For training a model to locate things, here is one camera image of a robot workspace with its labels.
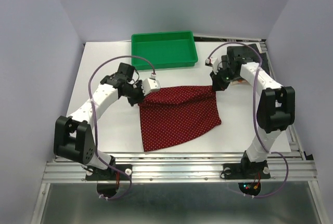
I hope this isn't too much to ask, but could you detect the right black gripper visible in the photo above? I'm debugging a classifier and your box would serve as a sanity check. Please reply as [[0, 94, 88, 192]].
[[209, 67, 239, 92]]

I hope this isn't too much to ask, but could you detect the dark grey dotted skirt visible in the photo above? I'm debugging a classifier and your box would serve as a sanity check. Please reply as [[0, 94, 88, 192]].
[[245, 44, 271, 75]]

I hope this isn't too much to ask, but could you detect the red polka dot skirt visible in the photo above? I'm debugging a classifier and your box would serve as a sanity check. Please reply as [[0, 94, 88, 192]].
[[139, 86, 222, 152]]

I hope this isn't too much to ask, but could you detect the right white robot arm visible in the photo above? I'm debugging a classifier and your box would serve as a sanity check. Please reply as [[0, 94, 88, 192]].
[[205, 44, 296, 180]]

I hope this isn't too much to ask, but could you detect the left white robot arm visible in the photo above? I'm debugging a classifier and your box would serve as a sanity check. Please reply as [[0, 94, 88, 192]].
[[53, 63, 144, 179]]

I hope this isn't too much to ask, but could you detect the folded orange floral skirt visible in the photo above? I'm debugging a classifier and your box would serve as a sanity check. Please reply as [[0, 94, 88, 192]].
[[230, 78, 247, 85]]

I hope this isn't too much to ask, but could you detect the green plastic tray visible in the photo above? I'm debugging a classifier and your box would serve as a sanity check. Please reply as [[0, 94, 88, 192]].
[[131, 31, 198, 70]]

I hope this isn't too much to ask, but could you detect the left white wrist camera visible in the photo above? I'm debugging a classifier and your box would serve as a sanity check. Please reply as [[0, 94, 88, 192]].
[[142, 78, 161, 96]]

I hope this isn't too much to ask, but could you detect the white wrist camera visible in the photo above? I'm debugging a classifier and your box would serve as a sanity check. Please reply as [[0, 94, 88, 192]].
[[142, 78, 161, 96], [205, 57, 223, 74]]

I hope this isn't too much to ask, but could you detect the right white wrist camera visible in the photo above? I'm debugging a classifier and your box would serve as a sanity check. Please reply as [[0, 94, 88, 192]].
[[205, 57, 223, 74]]

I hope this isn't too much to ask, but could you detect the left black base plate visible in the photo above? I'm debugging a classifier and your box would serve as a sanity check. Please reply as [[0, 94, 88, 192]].
[[84, 164, 132, 181]]

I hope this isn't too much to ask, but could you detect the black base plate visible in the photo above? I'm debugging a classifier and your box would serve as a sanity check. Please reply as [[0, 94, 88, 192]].
[[220, 163, 271, 180], [84, 164, 132, 181]]

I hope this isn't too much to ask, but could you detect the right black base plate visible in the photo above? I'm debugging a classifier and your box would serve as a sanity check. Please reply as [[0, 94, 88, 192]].
[[220, 163, 271, 180]]

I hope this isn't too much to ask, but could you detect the aluminium rail frame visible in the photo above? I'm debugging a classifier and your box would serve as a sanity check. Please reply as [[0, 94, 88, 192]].
[[28, 151, 326, 224]]

